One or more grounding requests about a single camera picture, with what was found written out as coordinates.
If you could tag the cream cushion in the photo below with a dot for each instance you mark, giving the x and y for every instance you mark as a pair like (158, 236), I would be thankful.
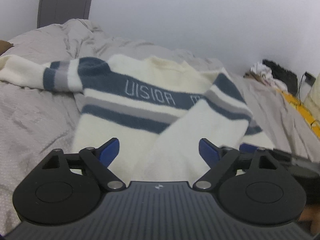
(312, 100)

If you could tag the yellow patterned sheet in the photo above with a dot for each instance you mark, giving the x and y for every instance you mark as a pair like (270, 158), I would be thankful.
(311, 121)

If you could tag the grey door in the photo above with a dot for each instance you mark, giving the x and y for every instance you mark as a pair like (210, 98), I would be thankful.
(60, 11)

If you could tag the black wall charger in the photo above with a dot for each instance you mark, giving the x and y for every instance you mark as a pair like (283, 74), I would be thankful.
(309, 79)

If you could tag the black fuzzy garment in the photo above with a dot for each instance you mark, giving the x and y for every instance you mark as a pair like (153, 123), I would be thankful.
(286, 76)

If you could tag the person's hand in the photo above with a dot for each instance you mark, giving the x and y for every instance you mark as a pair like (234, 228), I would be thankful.
(311, 213)

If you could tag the white crumpled clothes pile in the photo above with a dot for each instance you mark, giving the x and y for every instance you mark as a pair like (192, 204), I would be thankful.
(263, 74)

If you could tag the grey bed duvet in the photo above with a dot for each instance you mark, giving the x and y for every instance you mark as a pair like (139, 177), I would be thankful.
(34, 121)

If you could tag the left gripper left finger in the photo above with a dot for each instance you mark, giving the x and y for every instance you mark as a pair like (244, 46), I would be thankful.
(85, 170)

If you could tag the brown pillow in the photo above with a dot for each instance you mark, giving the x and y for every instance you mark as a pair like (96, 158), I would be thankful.
(5, 46)

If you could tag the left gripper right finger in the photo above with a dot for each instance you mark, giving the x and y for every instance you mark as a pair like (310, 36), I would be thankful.
(249, 168)

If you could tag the white blue striped sweater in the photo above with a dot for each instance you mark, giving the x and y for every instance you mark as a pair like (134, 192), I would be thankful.
(159, 110)

